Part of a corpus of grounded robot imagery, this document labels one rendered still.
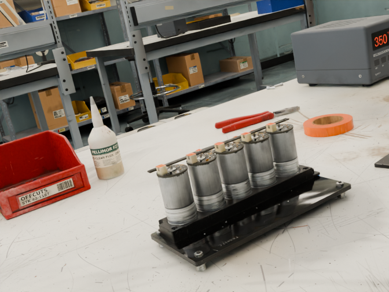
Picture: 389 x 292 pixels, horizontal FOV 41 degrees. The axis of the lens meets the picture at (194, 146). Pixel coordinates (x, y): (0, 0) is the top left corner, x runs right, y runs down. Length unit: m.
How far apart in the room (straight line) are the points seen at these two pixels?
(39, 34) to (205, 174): 2.30
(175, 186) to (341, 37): 0.52
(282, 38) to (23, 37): 4.12
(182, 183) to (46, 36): 2.31
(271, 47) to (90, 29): 2.22
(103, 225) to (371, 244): 0.25
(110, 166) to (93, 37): 4.43
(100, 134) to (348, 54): 0.42
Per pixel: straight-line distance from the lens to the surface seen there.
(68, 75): 2.73
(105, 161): 0.62
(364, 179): 0.49
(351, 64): 0.85
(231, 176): 0.42
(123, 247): 0.44
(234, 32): 3.28
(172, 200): 0.40
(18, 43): 2.64
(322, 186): 0.46
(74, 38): 4.97
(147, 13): 2.89
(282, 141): 0.45
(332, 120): 0.67
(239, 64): 5.31
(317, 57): 0.89
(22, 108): 4.84
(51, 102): 4.46
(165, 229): 0.41
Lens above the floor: 0.93
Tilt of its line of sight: 16 degrees down
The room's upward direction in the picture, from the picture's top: 12 degrees counter-clockwise
